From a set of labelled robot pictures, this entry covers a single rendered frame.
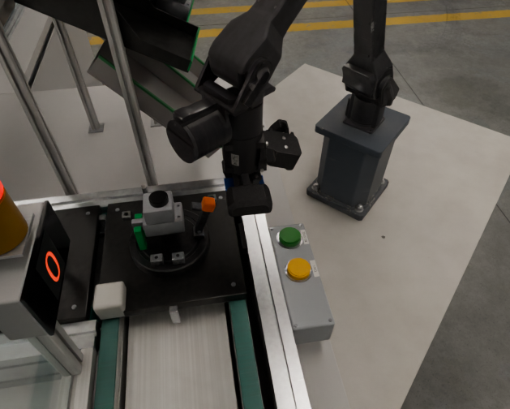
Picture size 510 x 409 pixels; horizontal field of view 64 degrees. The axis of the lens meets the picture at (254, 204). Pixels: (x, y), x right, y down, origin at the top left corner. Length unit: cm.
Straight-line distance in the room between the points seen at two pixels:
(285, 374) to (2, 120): 107
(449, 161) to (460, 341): 92
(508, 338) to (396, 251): 113
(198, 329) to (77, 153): 63
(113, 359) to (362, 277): 48
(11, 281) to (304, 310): 43
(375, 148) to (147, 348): 54
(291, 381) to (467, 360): 129
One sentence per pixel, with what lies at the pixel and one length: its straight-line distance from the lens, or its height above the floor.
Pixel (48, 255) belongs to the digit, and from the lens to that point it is 47.
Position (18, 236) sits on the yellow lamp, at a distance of 42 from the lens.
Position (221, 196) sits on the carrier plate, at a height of 97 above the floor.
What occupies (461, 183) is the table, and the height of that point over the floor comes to 86.
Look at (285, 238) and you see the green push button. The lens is 74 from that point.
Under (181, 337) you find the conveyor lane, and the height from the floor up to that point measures 92.
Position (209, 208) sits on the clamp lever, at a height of 106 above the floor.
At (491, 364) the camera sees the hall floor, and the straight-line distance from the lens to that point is 190.
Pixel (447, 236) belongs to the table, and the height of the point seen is 86.
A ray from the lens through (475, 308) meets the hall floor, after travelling 199.
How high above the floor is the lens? 156
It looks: 48 degrees down
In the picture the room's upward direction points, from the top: straight up
